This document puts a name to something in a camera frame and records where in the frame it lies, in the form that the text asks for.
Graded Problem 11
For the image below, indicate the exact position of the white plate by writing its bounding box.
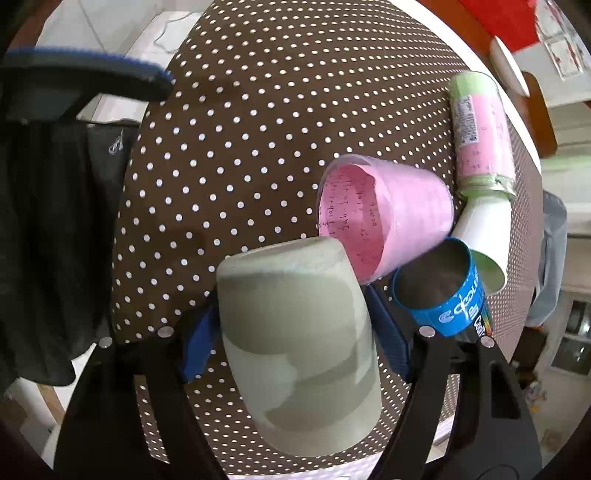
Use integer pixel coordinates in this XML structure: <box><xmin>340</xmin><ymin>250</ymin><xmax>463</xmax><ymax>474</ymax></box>
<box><xmin>489</xmin><ymin>36</ymin><xmax>531</xmax><ymax>97</ymax></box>

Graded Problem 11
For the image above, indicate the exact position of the white cable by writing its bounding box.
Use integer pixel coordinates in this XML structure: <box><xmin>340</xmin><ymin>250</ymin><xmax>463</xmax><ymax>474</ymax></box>
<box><xmin>152</xmin><ymin>9</ymin><xmax>199</xmax><ymax>54</ymax></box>

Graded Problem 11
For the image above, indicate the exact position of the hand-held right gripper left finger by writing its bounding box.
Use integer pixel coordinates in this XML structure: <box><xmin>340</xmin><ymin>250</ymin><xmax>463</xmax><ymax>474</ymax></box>
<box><xmin>55</xmin><ymin>295</ymin><xmax>223</xmax><ymax>480</ymax></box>

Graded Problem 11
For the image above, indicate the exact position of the red sheet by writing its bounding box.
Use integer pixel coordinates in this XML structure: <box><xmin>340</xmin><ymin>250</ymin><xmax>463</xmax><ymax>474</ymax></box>
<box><xmin>455</xmin><ymin>0</ymin><xmax>550</xmax><ymax>51</ymax></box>

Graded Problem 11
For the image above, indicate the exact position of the blue label metal can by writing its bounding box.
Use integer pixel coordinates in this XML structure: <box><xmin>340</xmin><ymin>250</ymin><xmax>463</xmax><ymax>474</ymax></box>
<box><xmin>392</xmin><ymin>237</ymin><xmax>495</xmax><ymax>344</ymax></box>

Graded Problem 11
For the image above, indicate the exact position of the black garment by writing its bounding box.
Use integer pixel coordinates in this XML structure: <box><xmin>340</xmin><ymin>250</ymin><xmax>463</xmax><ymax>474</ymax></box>
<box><xmin>0</xmin><ymin>117</ymin><xmax>141</xmax><ymax>393</ymax></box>

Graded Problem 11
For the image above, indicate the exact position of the grey-blue cloth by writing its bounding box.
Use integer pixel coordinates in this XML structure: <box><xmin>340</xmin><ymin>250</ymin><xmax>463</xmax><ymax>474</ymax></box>
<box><xmin>524</xmin><ymin>189</ymin><xmax>568</xmax><ymax>328</ymax></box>

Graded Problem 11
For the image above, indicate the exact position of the brown wooden board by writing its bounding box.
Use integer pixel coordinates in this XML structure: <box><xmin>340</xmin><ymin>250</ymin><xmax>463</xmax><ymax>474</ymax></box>
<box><xmin>522</xmin><ymin>71</ymin><xmax>559</xmax><ymax>158</ymax></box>

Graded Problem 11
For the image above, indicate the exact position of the white paper cup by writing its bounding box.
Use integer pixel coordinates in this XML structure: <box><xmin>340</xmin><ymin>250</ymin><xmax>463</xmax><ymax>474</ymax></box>
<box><xmin>450</xmin><ymin>196</ymin><xmax>512</xmax><ymax>296</ymax></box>

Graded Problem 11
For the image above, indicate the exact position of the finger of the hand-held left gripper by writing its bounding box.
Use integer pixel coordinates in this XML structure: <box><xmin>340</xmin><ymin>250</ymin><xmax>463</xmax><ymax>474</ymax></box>
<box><xmin>0</xmin><ymin>48</ymin><xmax>176</xmax><ymax>123</ymax></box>

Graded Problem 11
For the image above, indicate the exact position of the clear plastic packet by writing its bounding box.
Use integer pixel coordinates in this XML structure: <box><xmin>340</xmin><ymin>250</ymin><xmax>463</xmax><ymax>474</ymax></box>
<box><xmin>536</xmin><ymin>0</ymin><xmax>585</xmax><ymax>81</ymax></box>

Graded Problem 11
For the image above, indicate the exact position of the brown polka-dot tablecloth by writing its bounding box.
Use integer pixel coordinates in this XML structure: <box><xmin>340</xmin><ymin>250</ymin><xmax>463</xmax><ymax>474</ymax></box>
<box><xmin>111</xmin><ymin>0</ymin><xmax>546</xmax><ymax>464</ymax></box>

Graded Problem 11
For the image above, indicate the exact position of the clear cup with pink paper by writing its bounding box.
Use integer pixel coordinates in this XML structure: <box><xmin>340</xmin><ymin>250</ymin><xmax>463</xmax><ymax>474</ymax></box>
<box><xmin>316</xmin><ymin>154</ymin><xmax>455</xmax><ymax>284</ymax></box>

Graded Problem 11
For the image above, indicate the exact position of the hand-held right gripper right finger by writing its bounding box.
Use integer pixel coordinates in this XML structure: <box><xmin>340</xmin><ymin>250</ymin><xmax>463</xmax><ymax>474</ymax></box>
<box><xmin>368</xmin><ymin>286</ymin><xmax>544</xmax><ymax>480</ymax></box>

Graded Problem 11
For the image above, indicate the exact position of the grey-green cup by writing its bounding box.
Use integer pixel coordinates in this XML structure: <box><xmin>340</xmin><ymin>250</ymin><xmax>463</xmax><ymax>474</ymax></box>
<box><xmin>216</xmin><ymin>236</ymin><xmax>383</xmax><ymax>457</ymax></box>

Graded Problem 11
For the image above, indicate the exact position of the green and pink cylinder container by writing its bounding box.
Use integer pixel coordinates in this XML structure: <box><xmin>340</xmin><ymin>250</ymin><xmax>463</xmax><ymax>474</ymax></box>
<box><xmin>449</xmin><ymin>71</ymin><xmax>517</xmax><ymax>201</ymax></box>

